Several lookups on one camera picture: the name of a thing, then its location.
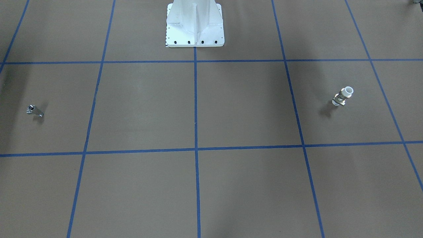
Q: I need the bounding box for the PPR valve white brass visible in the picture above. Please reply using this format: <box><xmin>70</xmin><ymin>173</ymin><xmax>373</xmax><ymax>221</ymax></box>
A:
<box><xmin>332</xmin><ymin>86</ymin><xmax>354</xmax><ymax>106</ymax></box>

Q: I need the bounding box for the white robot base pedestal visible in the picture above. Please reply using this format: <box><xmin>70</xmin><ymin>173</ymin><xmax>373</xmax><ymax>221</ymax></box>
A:
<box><xmin>165</xmin><ymin>0</ymin><xmax>225</xmax><ymax>47</ymax></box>

